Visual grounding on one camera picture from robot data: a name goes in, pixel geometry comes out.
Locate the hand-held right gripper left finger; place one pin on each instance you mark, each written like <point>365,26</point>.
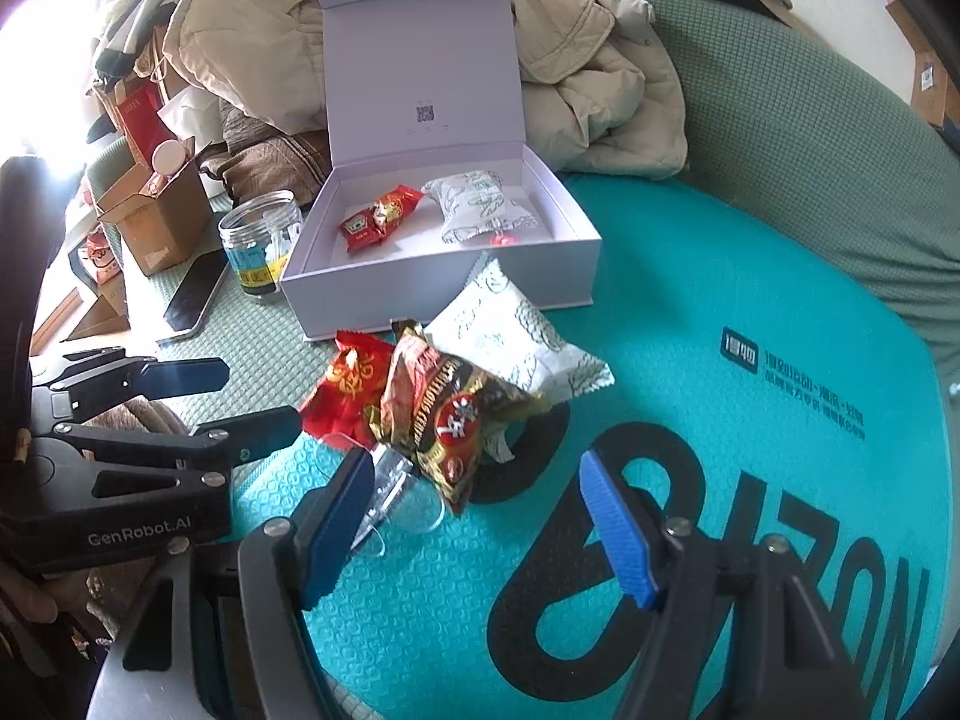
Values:
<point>337,525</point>

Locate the white patterned snack packet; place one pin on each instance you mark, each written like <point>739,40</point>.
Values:
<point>517,337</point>
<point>472,202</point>

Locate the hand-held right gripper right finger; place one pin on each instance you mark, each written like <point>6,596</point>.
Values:
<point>619,525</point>

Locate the flat cardboard pieces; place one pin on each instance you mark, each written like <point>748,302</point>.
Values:
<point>90,315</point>

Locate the red gold snack packet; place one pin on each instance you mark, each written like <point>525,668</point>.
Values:
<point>349,382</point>

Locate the beige padded jacket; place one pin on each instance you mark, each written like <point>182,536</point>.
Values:
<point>600,90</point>

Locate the black smartphone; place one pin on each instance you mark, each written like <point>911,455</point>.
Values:
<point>196,292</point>

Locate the person's left hand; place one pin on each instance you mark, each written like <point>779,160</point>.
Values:
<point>26,592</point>

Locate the printed cardboard shipping box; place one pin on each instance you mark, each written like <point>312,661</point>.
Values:
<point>926,67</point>

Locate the red ketchup sachet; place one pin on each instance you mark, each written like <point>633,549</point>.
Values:
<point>360,229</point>

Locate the clear plastic jar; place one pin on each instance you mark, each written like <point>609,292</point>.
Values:
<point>259,247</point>

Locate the clear plastic piece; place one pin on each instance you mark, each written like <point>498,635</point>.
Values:
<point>397,502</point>

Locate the white paper bag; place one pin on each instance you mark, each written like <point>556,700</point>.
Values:
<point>187,116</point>

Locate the brown striped cushion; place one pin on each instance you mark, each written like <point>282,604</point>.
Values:
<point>262,165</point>

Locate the white round lid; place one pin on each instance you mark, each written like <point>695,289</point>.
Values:
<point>169,157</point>

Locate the white grey garment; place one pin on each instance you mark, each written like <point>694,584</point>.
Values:
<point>142,7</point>

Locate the green textured sofa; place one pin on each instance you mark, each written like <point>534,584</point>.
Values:
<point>787,127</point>

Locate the red cartoon snack packet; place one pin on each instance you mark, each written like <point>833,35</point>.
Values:
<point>394,210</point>

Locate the white gift box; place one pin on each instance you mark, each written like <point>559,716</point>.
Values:
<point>420,52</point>

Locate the small brown cardboard box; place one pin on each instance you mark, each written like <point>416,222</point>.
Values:
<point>157,225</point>

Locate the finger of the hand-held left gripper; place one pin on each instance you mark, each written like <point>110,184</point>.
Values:
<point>262,427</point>
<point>187,379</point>

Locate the brown gold cereal packet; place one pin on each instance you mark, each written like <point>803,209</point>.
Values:
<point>442,405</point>

